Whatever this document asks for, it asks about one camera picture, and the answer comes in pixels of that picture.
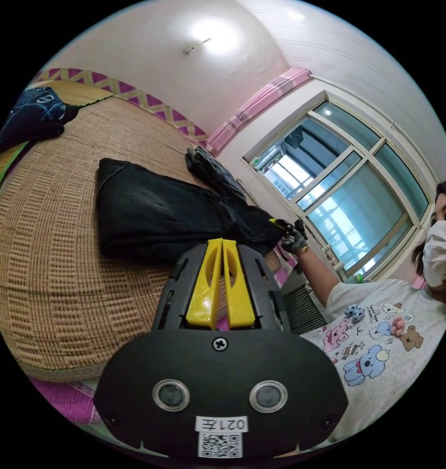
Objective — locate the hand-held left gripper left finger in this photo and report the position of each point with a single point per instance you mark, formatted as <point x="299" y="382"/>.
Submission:
<point x="202" y="293"/>

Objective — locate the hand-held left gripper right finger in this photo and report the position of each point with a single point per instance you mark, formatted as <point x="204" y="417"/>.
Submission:
<point x="238" y="296"/>

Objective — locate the black jeans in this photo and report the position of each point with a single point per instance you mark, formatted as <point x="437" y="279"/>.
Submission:
<point x="160" y="216"/>

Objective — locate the person's right forearm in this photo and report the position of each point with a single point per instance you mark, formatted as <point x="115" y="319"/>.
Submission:
<point x="318" y="273"/>

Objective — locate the person's right hand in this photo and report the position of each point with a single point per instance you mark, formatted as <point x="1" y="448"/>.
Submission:
<point x="295" y="240"/>

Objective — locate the folded dark grey garment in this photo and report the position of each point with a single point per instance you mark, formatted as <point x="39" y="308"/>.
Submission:
<point x="211" y="168"/>

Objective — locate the pink curtain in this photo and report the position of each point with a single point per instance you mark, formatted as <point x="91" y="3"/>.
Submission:
<point x="252" y="106"/>

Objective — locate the bed with woven mat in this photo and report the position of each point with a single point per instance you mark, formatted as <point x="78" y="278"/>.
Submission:
<point x="61" y="256"/>

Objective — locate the person's body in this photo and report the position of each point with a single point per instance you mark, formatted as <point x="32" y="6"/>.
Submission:
<point x="384" y="340"/>

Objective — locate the ceiling lamp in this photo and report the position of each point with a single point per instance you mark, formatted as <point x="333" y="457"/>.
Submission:
<point x="196" y="45"/>

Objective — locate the pile of clothes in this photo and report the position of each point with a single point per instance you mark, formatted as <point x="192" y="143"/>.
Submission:
<point x="28" y="113"/>

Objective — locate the window with white frame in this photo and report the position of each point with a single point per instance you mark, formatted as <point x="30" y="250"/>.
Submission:
<point x="340" y="190"/>

